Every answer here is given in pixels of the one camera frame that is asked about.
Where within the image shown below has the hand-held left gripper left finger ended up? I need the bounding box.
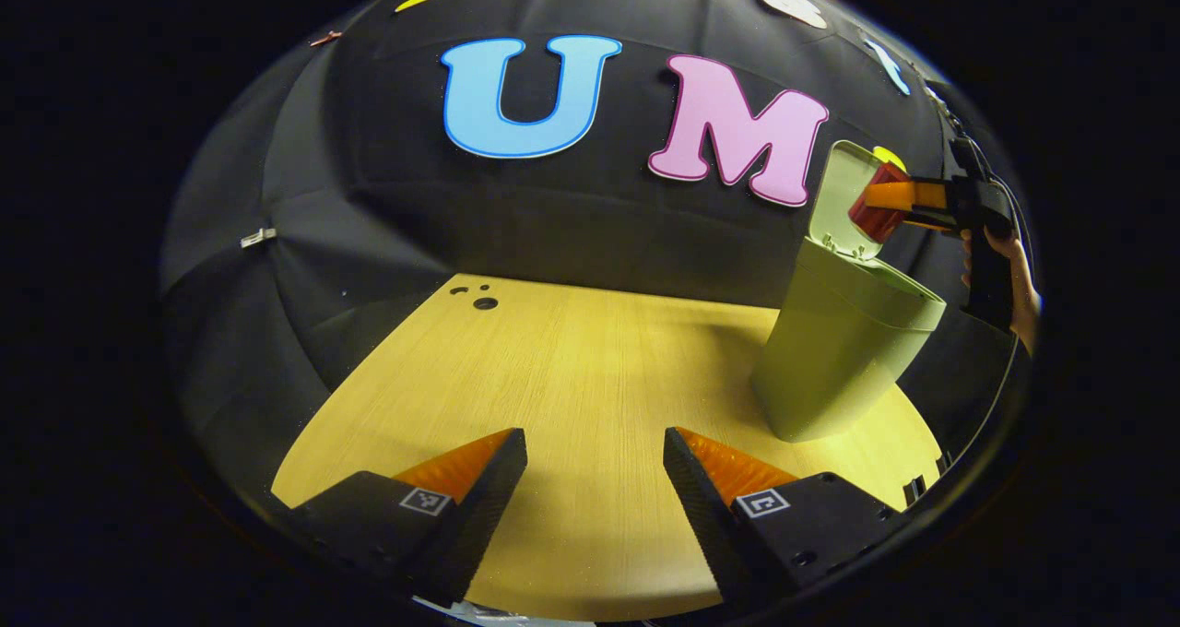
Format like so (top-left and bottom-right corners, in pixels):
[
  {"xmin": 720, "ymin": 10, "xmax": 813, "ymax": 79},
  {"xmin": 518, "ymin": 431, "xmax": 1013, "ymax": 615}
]
[{"xmin": 290, "ymin": 427, "xmax": 529, "ymax": 608}]

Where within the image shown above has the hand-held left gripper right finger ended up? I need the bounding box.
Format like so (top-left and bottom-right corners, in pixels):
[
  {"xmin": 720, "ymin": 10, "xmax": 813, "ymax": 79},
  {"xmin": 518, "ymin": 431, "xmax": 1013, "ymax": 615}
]
[{"xmin": 662, "ymin": 426, "xmax": 914, "ymax": 612}]

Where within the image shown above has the orange pop can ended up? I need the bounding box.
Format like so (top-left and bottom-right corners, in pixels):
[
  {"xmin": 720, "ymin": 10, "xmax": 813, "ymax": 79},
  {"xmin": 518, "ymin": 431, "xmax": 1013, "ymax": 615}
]
[{"xmin": 848, "ymin": 161, "xmax": 914, "ymax": 245}]

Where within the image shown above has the green desktop garbage bin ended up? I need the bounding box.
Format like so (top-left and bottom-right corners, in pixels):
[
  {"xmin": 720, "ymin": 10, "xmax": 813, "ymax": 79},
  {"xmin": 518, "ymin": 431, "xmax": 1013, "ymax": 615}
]
[{"xmin": 751, "ymin": 140, "xmax": 948, "ymax": 444}]

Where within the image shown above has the wooden desktop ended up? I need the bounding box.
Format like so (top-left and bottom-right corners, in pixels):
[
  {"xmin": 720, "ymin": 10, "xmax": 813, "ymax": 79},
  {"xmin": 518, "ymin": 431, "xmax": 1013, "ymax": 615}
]
[{"xmin": 270, "ymin": 274, "xmax": 943, "ymax": 623}]

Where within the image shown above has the black backdrop cloth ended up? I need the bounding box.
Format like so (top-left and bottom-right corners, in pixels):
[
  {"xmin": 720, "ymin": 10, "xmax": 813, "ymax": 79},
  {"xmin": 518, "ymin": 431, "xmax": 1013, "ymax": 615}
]
[{"xmin": 161, "ymin": 0, "xmax": 1038, "ymax": 480}]

